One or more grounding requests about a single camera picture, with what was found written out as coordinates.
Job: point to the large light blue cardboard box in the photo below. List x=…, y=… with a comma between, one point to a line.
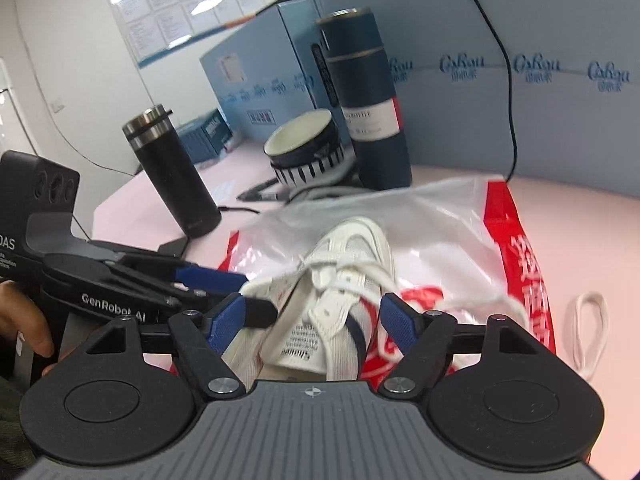
x=550, y=135

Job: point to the red and white plastic bag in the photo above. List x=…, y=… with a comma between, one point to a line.
x=450, y=240

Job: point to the person's left hand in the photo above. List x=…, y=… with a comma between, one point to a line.
x=20, y=310

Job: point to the dark blue ceramic bowl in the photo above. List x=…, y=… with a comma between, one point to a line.
x=320, y=147

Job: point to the white wall socket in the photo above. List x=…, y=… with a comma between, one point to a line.
x=58, y=107

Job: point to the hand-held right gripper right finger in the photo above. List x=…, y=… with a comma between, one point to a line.
x=400, y=322

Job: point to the black marker pen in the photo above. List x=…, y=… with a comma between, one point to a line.
x=260, y=187

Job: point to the wall poster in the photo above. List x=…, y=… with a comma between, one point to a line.
x=185, y=5

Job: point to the light blue box with label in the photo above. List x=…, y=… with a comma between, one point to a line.
x=265, y=60

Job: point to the striped ceramic bowl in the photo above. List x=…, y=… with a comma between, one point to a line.
x=300, y=175

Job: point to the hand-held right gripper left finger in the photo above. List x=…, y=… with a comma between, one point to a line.
x=227, y=322

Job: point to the black thermos bottle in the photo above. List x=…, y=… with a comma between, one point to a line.
x=175, y=190

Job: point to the small teal box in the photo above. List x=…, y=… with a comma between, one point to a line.
x=200, y=137

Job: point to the dark blue vacuum bottle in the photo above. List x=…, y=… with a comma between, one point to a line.
x=380, y=160

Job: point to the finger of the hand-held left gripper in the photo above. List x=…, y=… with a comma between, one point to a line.
x=215, y=277
x=262, y=314

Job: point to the black pen with white label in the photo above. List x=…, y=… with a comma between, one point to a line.
x=270, y=195

